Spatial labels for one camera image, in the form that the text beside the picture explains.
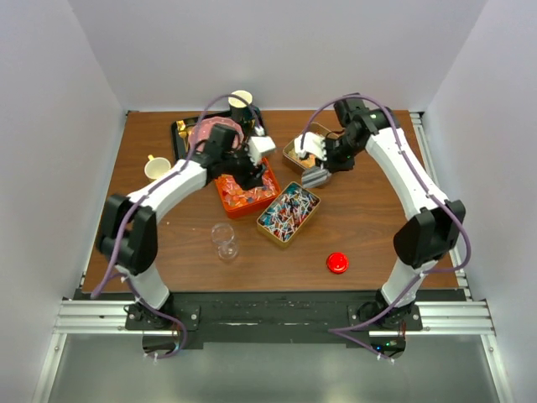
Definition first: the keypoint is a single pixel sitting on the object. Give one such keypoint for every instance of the orange box of lollipops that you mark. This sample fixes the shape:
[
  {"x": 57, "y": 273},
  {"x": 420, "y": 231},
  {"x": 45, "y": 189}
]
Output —
[{"x": 237, "y": 202}]

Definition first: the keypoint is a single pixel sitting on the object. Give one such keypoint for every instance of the black serving tray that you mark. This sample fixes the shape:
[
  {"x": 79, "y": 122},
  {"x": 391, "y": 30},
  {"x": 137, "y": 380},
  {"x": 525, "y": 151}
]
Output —
[{"x": 180, "y": 152}]

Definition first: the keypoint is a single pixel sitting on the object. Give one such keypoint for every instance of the clear glass jar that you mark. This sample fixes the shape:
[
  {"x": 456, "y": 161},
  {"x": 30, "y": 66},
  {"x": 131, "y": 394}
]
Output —
[{"x": 224, "y": 239}]

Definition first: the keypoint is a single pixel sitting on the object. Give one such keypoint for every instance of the yellow mug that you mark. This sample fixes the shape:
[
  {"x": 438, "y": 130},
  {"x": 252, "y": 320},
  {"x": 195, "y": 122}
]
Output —
[{"x": 156, "y": 167}]

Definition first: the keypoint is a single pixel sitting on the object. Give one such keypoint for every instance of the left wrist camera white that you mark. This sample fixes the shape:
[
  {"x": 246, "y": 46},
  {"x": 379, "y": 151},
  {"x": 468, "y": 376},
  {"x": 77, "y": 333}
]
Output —
[{"x": 259, "y": 147}]

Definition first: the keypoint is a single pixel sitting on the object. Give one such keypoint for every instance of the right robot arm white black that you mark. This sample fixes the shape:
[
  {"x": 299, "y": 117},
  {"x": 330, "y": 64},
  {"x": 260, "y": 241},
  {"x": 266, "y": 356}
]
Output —
[{"x": 434, "y": 222}]

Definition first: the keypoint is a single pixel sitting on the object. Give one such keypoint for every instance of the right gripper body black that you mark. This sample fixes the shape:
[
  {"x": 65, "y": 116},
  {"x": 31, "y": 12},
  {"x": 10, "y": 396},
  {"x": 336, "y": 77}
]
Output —
[{"x": 340, "y": 153}]

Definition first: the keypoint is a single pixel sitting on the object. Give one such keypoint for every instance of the silver metal scoop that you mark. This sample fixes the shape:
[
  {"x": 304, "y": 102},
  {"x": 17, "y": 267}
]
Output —
[{"x": 315, "y": 177}]

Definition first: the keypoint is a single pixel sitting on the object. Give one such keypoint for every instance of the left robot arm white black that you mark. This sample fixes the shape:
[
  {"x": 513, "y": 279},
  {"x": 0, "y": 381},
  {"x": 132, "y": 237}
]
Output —
[{"x": 127, "y": 236}]

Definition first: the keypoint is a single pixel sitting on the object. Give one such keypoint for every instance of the red jar lid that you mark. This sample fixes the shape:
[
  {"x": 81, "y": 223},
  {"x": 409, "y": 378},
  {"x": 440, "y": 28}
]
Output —
[{"x": 337, "y": 263}]

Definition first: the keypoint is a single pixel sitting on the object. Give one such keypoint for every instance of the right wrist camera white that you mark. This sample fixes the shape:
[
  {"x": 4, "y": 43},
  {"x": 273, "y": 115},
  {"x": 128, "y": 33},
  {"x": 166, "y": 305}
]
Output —
[{"x": 308, "y": 144}]

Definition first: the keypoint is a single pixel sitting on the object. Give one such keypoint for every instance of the dark green mug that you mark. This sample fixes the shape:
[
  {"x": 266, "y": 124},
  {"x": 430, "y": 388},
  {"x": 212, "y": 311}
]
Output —
[{"x": 242, "y": 109}]

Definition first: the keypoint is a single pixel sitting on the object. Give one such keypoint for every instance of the pink polka dot plate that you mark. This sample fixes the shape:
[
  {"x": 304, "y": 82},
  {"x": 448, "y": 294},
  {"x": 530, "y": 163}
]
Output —
[{"x": 207, "y": 124}]

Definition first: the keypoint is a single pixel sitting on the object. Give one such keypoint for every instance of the aluminium frame rail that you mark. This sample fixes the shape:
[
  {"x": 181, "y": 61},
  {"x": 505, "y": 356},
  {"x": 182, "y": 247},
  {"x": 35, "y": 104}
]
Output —
[{"x": 81, "y": 315}]

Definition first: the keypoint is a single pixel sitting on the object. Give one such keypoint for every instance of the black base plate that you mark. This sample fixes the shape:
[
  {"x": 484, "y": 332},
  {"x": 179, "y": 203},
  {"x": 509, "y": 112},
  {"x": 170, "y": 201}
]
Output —
[{"x": 278, "y": 317}]

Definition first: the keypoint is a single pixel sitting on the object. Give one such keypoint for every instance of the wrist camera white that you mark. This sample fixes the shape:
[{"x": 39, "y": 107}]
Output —
[
  {"x": 259, "y": 147},
  {"x": 308, "y": 144}
]

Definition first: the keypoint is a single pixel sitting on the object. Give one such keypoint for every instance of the right aluminium side rail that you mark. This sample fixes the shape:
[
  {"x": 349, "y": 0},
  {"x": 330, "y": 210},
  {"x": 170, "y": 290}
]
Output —
[{"x": 444, "y": 270}]

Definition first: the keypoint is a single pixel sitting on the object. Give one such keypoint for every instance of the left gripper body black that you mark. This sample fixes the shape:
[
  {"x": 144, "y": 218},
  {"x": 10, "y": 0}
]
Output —
[{"x": 240, "y": 166}]

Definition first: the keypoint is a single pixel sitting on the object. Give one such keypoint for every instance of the gold tin of candies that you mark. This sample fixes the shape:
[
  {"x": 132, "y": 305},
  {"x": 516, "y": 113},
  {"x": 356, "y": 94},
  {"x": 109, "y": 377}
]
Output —
[{"x": 287, "y": 214}]

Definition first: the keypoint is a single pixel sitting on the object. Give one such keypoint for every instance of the gold fork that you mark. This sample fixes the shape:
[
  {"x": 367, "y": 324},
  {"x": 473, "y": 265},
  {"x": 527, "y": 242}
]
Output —
[{"x": 183, "y": 130}]

